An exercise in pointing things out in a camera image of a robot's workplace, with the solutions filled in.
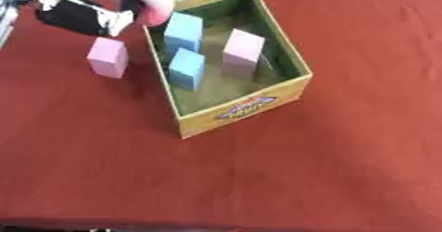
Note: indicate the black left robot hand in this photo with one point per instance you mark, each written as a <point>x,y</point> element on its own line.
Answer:
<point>72,15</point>

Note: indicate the tan cardboard box green inside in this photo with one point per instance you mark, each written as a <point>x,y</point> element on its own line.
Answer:
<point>242,106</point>

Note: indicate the pink rectangular block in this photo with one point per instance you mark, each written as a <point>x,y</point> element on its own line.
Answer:
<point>242,51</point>
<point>108,58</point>

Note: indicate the tall light blue block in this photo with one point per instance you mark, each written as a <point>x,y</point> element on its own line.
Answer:
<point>183,32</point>

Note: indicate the small light blue block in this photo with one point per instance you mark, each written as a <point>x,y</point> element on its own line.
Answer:
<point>187,68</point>

